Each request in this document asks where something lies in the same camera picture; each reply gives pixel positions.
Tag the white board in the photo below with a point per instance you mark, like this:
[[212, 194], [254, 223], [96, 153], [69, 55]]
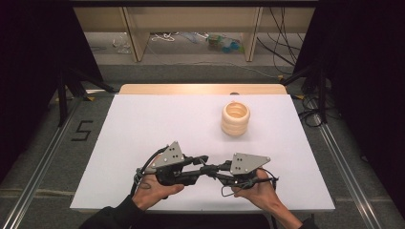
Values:
[[143, 127]]

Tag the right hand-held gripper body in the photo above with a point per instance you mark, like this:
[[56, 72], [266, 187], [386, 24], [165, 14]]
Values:
[[246, 163]]

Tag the cream ribbed pen holder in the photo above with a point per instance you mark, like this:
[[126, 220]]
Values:
[[235, 122]]

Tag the metal floor rail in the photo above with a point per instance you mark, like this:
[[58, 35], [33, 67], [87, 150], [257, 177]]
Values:
[[38, 178], [347, 171]]

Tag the black pen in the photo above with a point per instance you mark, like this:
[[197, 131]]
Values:
[[203, 163]]

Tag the person's left hand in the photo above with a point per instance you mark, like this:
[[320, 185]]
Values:
[[153, 192]]

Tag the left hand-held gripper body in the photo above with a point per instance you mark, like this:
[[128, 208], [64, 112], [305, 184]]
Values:
[[168, 159]]

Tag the small dark round object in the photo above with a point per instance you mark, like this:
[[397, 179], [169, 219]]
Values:
[[234, 93]]

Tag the black curtain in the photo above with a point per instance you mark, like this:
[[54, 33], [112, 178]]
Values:
[[31, 63], [366, 79]]

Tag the wooden shelf unit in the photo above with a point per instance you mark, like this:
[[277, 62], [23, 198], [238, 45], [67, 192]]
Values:
[[191, 19]]

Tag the black tripod stand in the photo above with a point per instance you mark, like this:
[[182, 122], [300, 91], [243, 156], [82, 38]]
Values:
[[63, 95], [321, 95]]

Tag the colourful plastic pile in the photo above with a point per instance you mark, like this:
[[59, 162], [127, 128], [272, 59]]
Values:
[[224, 44]]

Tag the wooden table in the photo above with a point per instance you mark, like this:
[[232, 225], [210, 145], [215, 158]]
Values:
[[197, 89]]

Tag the person's right hand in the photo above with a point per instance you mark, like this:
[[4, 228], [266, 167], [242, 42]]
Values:
[[259, 191]]

